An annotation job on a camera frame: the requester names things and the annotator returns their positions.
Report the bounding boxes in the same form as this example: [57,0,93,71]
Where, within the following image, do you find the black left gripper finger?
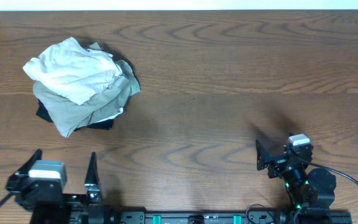
[85,152,102,204]
[14,149,42,176]

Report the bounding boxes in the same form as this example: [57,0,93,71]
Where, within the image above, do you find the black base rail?
[67,203,353,224]

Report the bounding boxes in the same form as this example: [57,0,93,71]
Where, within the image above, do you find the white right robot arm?
[255,134,336,223]

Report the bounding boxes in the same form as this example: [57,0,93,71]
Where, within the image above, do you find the black garment under shorts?
[36,100,53,123]

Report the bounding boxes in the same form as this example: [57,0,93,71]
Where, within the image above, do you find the folded khaki shorts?
[33,58,140,138]

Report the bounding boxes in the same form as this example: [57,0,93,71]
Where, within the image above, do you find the light grey t-shirt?
[23,37,123,105]

